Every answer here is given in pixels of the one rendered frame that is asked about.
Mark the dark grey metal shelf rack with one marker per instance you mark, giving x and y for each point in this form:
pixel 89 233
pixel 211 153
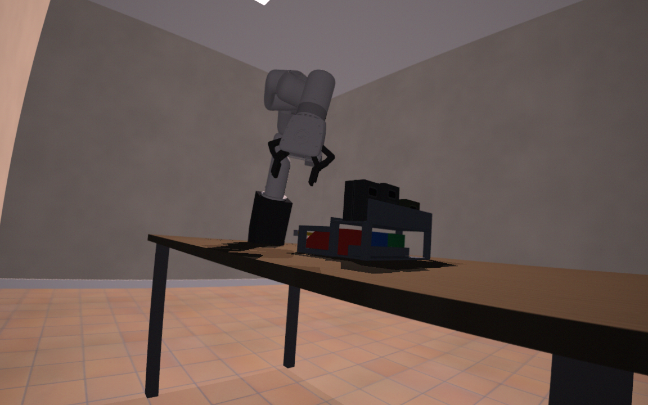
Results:
pixel 385 215

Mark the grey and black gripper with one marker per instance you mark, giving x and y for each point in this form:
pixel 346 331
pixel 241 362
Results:
pixel 303 139

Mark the olive green case with orange latches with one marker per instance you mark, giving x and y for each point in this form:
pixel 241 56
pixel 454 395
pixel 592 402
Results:
pixel 409 204

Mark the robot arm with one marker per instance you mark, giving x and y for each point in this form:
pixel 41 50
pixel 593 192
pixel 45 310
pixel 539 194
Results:
pixel 290 95

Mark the blue bin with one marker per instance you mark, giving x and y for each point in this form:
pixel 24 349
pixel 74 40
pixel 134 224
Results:
pixel 379 239

